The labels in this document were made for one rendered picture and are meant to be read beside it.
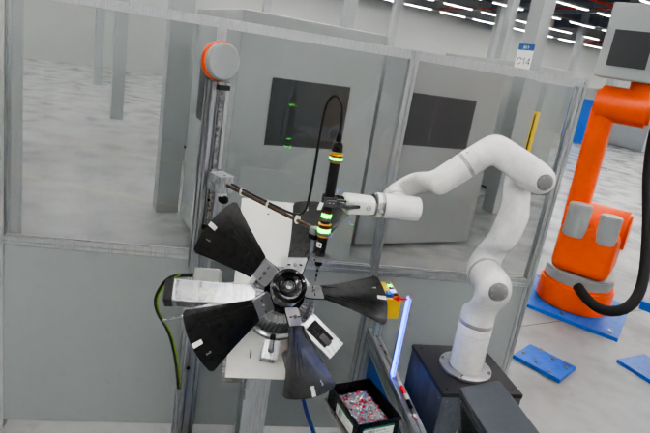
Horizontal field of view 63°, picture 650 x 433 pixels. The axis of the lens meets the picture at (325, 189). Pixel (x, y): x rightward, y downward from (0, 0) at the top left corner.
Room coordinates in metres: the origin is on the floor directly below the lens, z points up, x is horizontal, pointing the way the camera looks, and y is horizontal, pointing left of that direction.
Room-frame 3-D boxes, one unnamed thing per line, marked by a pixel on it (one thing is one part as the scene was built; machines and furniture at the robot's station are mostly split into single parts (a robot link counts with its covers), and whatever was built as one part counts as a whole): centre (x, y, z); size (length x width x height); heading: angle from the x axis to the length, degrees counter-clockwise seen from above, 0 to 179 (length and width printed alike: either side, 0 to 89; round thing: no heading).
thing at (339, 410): (1.55, -0.24, 0.84); 0.22 x 0.17 x 0.07; 27
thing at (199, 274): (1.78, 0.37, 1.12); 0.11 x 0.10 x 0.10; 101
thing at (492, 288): (1.71, -0.62, 1.25); 0.19 x 0.12 x 0.24; 3
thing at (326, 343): (1.72, -0.06, 0.98); 0.20 x 0.16 x 0.20; 11
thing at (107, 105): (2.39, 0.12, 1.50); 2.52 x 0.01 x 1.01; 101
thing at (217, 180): (2.11, 0.43, 1.40); 0.10 x 0.07 x 0.08; 46
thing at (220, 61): (2.18, 0.50, 1.88); 0.17 x 0.15 x 0.16; 101
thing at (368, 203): (1.70, -0.12, 1.52); 0.11 x 0.10 x 0.07; 101
